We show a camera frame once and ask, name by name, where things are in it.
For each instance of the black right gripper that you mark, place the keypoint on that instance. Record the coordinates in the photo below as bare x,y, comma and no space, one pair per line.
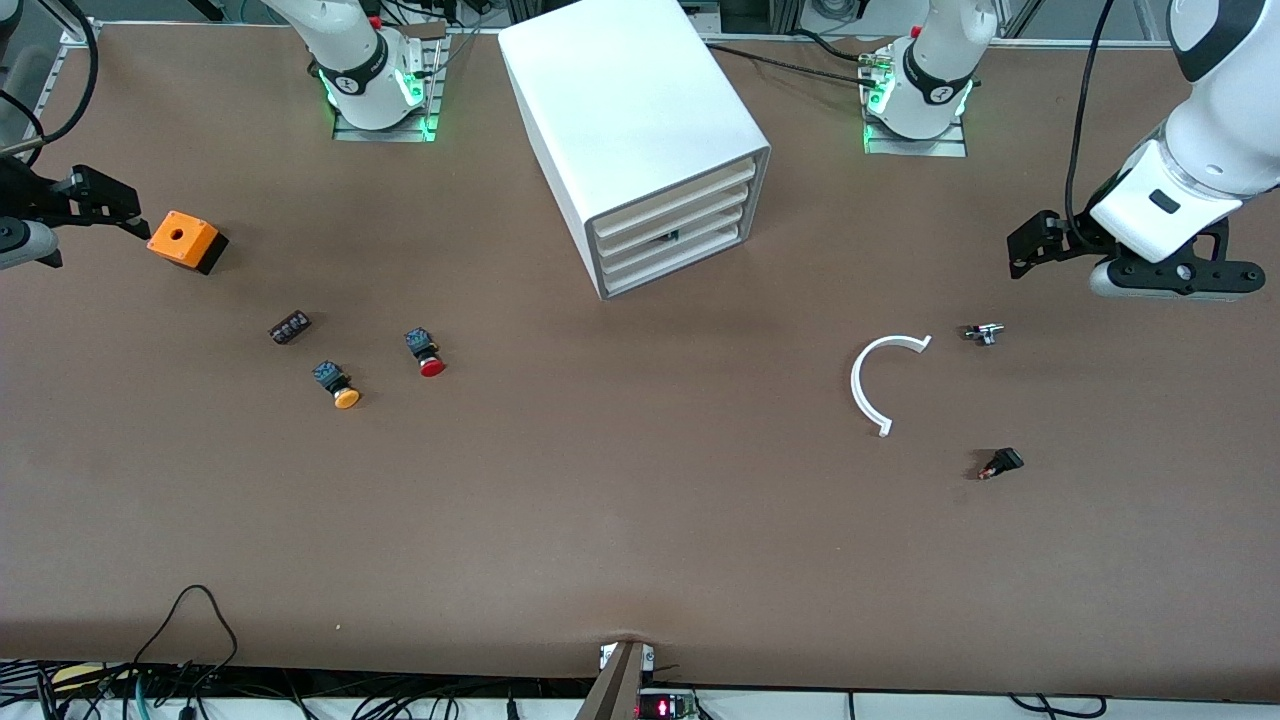
28,198

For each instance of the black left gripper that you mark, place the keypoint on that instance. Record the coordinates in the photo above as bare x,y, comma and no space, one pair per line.
1078,237

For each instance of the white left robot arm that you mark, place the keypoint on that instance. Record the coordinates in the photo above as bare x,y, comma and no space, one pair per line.
1220,140

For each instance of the orange button box black base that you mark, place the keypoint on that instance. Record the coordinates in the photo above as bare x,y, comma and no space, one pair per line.
180,240

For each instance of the yellow push button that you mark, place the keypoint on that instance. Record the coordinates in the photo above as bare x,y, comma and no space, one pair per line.
345,397

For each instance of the red push button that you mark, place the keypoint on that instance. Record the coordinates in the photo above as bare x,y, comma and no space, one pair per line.
431,366

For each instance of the black terminal block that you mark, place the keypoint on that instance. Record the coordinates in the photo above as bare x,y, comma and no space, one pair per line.
290,328

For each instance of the white curved plastic arc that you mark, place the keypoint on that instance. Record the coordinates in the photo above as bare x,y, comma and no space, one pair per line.
856,385

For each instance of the device with red display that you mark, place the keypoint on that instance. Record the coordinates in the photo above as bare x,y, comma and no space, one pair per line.
665,708

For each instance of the small silver toggle switch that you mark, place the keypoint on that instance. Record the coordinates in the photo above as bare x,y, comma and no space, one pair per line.
985,334

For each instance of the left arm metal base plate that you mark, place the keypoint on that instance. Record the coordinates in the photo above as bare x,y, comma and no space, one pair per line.
915,148

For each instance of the black rocker switch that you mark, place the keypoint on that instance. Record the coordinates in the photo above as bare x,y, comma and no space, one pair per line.
1008,460

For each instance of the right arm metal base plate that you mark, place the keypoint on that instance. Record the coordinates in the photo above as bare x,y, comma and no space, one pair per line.
385,135

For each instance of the brown wooden post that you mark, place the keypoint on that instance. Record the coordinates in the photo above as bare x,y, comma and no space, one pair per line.
615,690

